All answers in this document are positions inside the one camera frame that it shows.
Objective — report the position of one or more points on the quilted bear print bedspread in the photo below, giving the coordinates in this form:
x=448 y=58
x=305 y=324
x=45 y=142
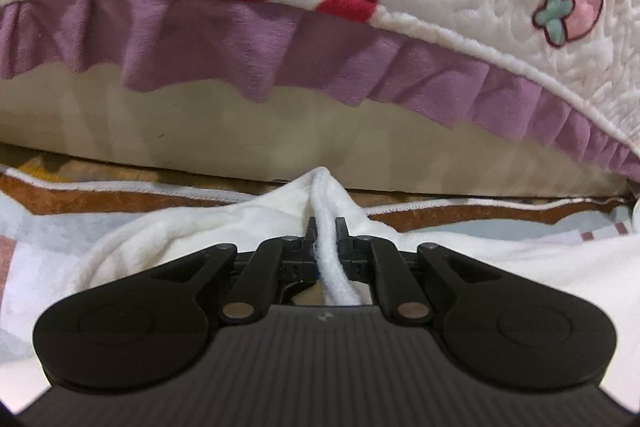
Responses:
x=563 y=73

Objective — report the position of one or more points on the checkered pastel floor rug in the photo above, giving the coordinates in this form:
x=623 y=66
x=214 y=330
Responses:
x=588 y=247

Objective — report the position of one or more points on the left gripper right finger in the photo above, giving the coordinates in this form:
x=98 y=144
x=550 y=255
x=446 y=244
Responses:
x=378 y=263

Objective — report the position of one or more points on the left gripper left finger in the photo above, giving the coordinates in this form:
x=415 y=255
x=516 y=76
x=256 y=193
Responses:
x=275 y=265

